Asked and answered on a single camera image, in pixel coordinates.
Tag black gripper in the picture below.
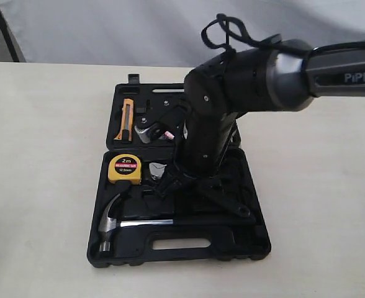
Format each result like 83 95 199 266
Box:
153 163 220 199

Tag adjustable wrench black handle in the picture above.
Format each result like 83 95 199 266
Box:
149 162 250 217

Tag black electrical tape roll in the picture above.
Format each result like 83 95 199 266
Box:
159 131 174 141

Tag claw hammer black handle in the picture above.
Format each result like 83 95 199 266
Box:
97 194 255 253

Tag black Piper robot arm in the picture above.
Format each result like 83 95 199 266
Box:
157 40 365 196

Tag black plastic tool case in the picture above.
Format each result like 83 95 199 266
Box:
87 73 271 268

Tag yellow tape measure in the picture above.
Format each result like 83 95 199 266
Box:
107 153 142 185

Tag orange utility knife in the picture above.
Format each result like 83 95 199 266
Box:
114 98 134 142

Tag black metal stand pole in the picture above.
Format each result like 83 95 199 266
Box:
0 10 20 63

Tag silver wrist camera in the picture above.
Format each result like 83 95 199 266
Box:
134 122 168 144

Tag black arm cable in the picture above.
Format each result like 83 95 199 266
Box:
201 12 365 63

